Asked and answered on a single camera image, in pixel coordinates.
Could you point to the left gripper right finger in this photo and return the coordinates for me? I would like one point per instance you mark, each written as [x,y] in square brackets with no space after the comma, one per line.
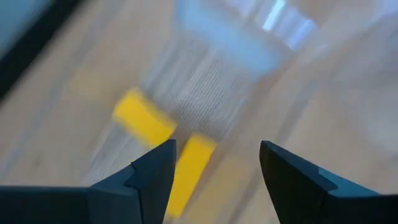
[311,202]

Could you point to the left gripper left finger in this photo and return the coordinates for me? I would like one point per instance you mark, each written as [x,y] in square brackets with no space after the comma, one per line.
[109,205]

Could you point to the yellow wooden block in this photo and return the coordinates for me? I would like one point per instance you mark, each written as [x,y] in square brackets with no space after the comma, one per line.
[189,174]

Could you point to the small yellow wooden cube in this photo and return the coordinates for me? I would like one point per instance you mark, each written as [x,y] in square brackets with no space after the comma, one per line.
[143,118]

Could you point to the clear plastic tray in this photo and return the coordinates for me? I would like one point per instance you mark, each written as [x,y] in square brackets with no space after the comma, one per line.
[199,87]

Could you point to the black aluminium table frame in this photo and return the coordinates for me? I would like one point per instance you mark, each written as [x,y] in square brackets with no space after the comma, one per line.
[18,65]

